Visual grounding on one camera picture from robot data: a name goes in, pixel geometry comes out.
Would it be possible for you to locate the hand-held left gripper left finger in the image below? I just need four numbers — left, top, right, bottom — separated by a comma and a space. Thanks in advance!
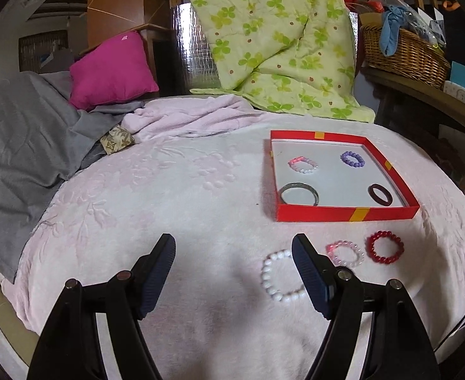
27, 233, 177, 380

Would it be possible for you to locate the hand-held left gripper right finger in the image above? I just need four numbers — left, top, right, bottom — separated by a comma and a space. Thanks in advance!
292, 233, 441, 380

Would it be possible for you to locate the pink clear bead bracelet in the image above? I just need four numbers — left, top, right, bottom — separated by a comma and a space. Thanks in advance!
326, 240, 365, 268

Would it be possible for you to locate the red shallow box tray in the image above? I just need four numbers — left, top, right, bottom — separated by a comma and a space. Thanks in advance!
270, 130, 420, 223

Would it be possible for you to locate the red bead bracelet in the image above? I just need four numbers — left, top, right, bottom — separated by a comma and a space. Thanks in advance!
365, 231, 404, 264

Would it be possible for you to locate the pale pink embossed blanket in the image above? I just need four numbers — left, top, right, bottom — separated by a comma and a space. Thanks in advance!
1, 95, 465, 380

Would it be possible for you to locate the grey glass bangle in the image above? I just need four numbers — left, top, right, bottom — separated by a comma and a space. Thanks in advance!
280, 182, 320, 206

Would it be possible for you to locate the dark brown bangle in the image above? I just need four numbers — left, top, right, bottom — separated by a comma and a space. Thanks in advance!
368, 184, 393, 207

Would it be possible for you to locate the small beige patterned cushion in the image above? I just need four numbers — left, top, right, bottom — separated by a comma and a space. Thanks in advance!
100, 124, 136, 155

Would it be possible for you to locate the grey blanket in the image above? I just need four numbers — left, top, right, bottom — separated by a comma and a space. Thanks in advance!
0, 70, 146, 283

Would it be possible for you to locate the magenta pillow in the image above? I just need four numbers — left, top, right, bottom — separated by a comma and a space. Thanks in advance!
69, 32, 160, 111

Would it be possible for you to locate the wooden bench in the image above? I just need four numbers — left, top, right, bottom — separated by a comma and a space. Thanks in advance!
361, 65, 465, 199

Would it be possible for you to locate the silver foil panel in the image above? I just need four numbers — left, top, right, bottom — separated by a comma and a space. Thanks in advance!
172, 2, 221, 93

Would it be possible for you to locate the white patterned box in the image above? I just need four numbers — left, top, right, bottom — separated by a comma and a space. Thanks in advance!
443, 81, 465, 107

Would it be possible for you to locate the wicker basket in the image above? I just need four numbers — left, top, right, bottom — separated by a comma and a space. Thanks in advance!
361, 24, 451, 90

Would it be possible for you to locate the green clover print quilt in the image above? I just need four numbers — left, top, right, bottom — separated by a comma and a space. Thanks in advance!
178, 0, 375, 123

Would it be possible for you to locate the blue cloth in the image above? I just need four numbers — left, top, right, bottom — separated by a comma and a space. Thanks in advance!
380, 5, 411, 57

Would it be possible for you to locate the wooden column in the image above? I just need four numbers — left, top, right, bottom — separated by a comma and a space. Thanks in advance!
86, 0, 170, 48

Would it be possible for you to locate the pink white bead bracelet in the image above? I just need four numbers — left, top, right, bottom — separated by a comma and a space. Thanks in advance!
288, 156, 319, 175

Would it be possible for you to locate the purple bead bracelet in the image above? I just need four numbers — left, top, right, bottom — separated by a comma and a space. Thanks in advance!
340, 151, 365, 168

